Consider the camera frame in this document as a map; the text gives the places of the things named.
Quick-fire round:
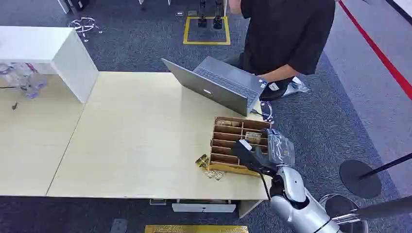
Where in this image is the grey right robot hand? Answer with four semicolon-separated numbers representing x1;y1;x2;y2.
232;139;279;178

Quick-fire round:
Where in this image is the stack of patterned cards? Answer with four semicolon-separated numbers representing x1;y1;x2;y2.
245;131;262;145
216;119;241;127

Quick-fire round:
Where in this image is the wooden compartment card box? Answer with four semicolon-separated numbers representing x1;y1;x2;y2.
208;116;273;177

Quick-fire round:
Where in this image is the crumpled clear wrapper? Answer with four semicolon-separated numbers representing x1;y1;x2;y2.
205;170;226;182

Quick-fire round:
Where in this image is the white desk drawer tray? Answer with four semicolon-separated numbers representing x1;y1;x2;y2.
171;202;237;214

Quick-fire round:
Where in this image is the black pouch with white tag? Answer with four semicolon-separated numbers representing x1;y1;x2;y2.
259;77;294;102

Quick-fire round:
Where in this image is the grey laptop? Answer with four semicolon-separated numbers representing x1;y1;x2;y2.
161;56;269;117

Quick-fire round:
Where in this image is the clear plastic packet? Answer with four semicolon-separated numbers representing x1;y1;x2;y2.
283;76;310;97

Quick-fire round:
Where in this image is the chrome-rimmed round stanchion base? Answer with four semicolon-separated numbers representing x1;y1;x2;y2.
318;194;369;233

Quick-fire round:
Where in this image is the black round stanchion base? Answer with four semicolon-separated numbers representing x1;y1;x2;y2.
339;159;382;200

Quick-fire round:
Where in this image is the person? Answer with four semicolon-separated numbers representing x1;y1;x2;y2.
228;0;336;85

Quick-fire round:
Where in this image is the thick black stanchion pole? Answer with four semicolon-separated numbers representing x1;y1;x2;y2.
331;196;412;223

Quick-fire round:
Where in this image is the black stand foot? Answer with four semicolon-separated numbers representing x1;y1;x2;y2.
212;0;223;30
197;0;208;28

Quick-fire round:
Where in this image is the grey floor plate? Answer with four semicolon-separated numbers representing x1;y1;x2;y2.
110;218;129;233

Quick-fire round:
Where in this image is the white cabinet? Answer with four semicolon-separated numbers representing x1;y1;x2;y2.
0;26;100;104

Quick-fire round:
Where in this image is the clear plastic bottles bag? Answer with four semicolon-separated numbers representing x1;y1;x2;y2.
0;62;48;100

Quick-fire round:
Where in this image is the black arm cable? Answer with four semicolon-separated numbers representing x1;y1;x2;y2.
257;167;272;201

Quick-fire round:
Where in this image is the white laptop cable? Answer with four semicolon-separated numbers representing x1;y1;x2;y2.
260;100;275;125

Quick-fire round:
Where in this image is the white coiled floor cable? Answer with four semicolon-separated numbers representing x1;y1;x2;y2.
68;17;103;43

